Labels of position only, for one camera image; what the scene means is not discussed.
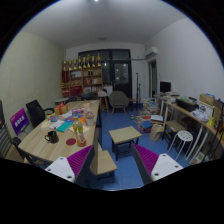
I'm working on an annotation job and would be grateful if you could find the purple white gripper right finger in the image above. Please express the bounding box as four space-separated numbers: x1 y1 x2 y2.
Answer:
132 143 182 182

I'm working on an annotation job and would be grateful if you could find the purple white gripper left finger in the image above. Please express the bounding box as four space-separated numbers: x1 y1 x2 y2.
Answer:
46 145 94 183

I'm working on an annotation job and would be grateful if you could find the red round coaster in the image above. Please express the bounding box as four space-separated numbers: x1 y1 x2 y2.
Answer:
66 138 76 146

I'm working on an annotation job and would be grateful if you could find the wooden chair seat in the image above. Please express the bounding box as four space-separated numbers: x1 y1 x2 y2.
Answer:
90 150 117 182

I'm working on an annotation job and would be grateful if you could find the brown paper bag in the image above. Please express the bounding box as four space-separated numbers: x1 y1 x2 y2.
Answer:
149 124 164 141

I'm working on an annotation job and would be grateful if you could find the black mug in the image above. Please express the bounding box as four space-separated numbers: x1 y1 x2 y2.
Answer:
45 131 59 143

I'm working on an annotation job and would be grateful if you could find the long wooden table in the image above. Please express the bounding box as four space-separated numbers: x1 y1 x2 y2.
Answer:
17 99 101 163

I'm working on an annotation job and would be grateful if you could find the small wooden side table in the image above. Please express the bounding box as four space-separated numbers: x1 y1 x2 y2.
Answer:
109 126 142 159

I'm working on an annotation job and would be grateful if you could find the teal booklet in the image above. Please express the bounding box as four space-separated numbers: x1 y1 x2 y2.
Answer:
56 122 72 133

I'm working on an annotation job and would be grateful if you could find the plastic drink bottle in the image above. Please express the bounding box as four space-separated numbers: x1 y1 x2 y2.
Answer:
73 116 86 147

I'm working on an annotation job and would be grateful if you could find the stack of books on floor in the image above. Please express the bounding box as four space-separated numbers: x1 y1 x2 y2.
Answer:
135 115 153 133

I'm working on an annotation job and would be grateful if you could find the white round stool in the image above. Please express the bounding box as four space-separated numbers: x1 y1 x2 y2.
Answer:
168 130 193 159

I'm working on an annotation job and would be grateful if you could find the white cup with pattern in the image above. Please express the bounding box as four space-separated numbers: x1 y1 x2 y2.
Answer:
85 111 95 126

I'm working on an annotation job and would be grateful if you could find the orange gift box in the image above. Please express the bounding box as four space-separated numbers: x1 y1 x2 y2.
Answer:
54 103 68 115

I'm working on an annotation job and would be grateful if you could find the black office chair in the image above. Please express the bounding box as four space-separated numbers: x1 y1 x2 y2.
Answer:
26 100 54 127

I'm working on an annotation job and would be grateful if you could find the purple sign board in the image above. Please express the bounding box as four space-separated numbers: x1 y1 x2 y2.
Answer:
10 108 29 135

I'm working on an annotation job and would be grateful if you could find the grey armchair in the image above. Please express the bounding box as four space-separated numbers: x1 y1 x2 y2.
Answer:
109 91 130 110

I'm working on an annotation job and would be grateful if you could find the wooden bar stool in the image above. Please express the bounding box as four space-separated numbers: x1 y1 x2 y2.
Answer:
98 91 109 111

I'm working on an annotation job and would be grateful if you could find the black monitor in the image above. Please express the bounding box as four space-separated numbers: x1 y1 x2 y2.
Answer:
160 81 171 93

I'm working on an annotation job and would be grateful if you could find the wooden trophy shelf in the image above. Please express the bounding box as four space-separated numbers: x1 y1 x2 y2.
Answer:
61 66 103 97

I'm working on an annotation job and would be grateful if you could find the black door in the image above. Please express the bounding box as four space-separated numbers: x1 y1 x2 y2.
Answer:
112 50 132 98

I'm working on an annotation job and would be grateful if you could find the white air conditioner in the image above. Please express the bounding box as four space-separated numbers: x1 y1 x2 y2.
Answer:
144 47 158 57

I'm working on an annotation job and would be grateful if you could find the long wooden wall desk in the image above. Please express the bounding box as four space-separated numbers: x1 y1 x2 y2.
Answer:
159 96 224 164

